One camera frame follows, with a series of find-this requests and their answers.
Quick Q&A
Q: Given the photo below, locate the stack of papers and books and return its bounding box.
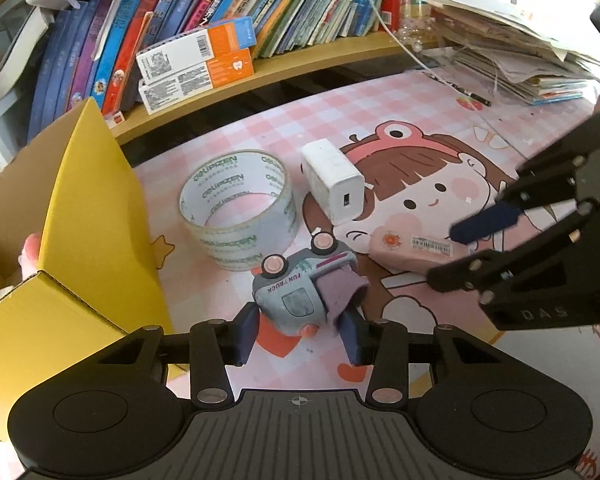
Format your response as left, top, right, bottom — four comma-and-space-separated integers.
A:
425, 0, 600, 105

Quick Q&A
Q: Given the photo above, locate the orange white box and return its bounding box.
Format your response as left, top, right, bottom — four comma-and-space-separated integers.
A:
136, 16, 257, 84
138, 48, 253, 115

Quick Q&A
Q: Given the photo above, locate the pink correction tape case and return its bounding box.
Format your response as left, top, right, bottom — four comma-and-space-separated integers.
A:
370, 228, 466, 274

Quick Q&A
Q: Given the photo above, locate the orange white box lower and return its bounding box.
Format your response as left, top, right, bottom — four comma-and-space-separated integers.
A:
138, 48, 253, 115

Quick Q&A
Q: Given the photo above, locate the clear packing tape roll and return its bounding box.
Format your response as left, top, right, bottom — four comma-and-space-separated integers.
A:
178, 150, 299, 272

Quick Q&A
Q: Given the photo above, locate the wooden shelf board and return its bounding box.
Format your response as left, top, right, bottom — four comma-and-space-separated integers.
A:
111, 32, 402, 145

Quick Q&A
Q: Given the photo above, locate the black marker pen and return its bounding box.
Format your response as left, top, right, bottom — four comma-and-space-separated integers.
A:
428, 75, 492, 107

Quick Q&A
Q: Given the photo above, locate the white charger adapter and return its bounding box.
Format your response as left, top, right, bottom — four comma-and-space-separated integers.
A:
300, 139, 365, 226

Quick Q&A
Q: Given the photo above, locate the row of books on shelf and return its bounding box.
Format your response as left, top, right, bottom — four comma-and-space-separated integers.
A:
26, 0, 462, 143

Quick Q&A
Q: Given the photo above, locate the grey toy truck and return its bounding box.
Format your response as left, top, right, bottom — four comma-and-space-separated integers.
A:
252, 232, 370, 337

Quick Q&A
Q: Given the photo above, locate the pink cartoon desk mat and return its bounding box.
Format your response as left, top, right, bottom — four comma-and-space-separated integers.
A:
130, 64, 600, 401

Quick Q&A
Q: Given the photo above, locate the pink plush toy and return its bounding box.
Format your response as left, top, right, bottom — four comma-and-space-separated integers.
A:
18, 232, 42, 281

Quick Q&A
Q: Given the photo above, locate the orange white box upper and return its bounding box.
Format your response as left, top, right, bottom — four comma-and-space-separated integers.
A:
136, 16, 257, 84

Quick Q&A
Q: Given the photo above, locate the yellow cardboard box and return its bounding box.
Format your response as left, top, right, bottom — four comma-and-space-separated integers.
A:
0, 100, 172, 441

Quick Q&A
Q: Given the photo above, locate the white charging cable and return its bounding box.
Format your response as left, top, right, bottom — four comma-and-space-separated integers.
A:
354, 0, 441, 74

